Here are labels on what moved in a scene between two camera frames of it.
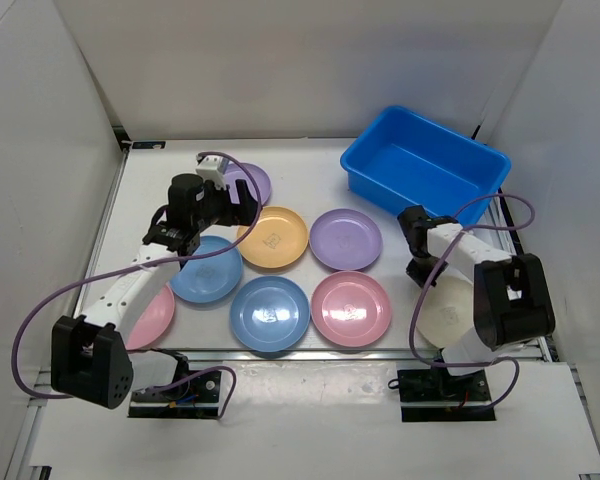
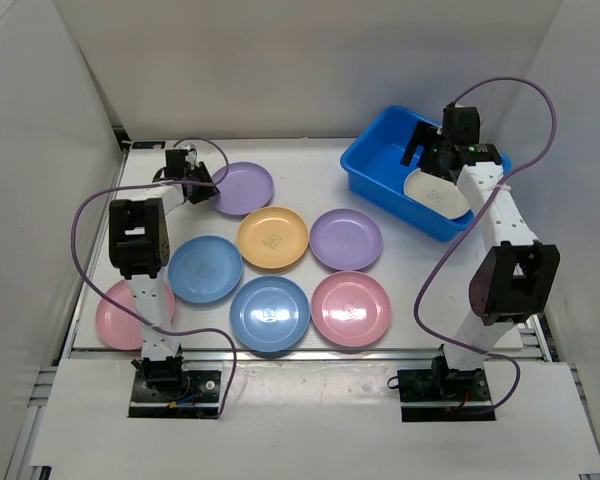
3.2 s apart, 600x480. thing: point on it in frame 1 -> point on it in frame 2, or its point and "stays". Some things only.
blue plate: (210, 279) stays
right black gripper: (419, 276) -> (421, 137)
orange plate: (278, 239) stays
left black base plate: (195, 396) stays
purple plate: (236, 171) stays
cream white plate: (446, 310) -> (435, 193)
